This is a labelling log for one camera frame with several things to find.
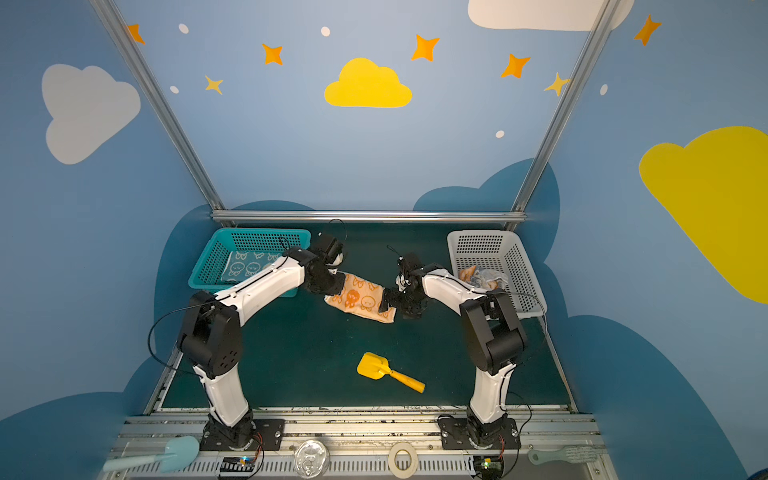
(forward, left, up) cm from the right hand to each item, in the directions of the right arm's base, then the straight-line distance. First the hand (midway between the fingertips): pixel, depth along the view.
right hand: (392, 309), depth 93 cm
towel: (+13, -31, 0) cm, 33 cm away
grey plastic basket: (+29, -40, -2) cm, 49 cm away
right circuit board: (-39, -26, -8) cm, 47 cm away
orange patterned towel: (+5, +10, -2) cm, 11 cm away
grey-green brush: (-35, -46, -4) cm, 58 cm away
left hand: (+4, +18, +6) cm, 19 cm away
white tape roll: (-41, -6, -4) cm, 42 cm away
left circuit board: (-42, +37, -7) cm, 57 cm away
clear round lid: (-40, +17, +1) cm, 44 cm away
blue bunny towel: (+17, +56, -2) cm, 58 cm away
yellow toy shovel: (-17, +4, -3) cm, 18 cm away
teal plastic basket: (+19, +64, +5) cm, 67 cm away
